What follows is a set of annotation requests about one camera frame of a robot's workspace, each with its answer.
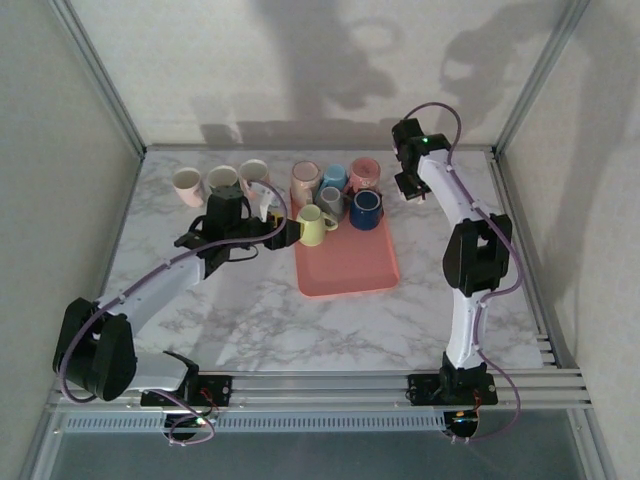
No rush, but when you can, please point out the grey slotted cable duct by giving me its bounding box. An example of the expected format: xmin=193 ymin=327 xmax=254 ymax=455
xmin=58 ymin=416 xmax=449 ymax=434

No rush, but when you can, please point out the control board with LED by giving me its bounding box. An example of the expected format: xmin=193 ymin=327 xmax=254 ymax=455
xmin=162 ymin=412 xmax=219 ymax=441
xmin=442 ymin=409 xmax=484 ymax=440

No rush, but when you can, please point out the grey speckled-rim mug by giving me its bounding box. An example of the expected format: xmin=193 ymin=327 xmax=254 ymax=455
xmin=314 ymin=185 xmax=347 ymax=221

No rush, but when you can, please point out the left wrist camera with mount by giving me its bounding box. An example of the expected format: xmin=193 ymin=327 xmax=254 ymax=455
xmin=248 ymin=180 xmax=282 ymax=224

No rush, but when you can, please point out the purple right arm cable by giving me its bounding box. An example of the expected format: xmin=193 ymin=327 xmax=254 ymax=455
xmin=399 ymin=102 xmax=525 ymax=444

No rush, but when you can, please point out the salmon pink printed mug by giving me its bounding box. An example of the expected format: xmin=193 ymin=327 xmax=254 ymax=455
xmin=348 ymin=157 xmax=384 ymax=194

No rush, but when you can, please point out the wide slotted aluminium rail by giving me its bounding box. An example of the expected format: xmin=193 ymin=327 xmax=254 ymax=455
xmin=47 ymin=368 xmax=594 ymax=414

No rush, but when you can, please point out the navy blue mug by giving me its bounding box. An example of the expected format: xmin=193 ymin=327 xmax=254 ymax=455
xmin=348 ymin=189 xmax=386 ymax=232

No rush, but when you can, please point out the lime green mug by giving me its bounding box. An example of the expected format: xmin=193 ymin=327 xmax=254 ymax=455
xmin=296 ymin=203 xmax=340 ymax=248

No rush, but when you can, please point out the aluminium side rail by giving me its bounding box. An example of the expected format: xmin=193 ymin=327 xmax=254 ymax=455
xmin=487 ymin=149 xmax=584 ymax=371

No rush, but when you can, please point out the aluminium frame post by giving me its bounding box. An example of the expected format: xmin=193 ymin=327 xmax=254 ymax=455
xmin=492 ymin=0 xmax=594 ymax=157
xmin=47 ymin=0 xmax=148 ymax=157

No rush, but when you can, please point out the dark green mug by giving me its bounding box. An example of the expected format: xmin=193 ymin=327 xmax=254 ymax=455
xmin=206 ymin=164 xmax=242 ymax=194

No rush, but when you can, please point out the pale pink marbled mug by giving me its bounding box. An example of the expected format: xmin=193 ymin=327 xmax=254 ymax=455
xmin=290 ymin=160 xmax=323 ymax=207

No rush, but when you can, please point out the salmon pink plastic tray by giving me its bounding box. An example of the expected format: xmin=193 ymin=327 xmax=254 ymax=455
xmin=291 ymin=189 xmax=403 ymax=300

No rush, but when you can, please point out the light blue mug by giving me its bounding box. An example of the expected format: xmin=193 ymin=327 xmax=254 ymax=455
xmin=319 ymin=163 xmax=350 ymax=194

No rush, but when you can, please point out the thin aluminium table rail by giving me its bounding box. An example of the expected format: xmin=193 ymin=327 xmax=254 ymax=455
xmin=142 ymin=143 xmax=499 ymax=154

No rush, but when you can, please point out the small light pink mug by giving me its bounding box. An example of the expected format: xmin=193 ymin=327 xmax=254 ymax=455
xmin=172 ymin=167 xmax=207 ymax=209

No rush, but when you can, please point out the pink mug white inside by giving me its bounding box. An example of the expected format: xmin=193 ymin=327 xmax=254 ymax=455
xmin=238 ymin=158 xmax=273 ymax=201

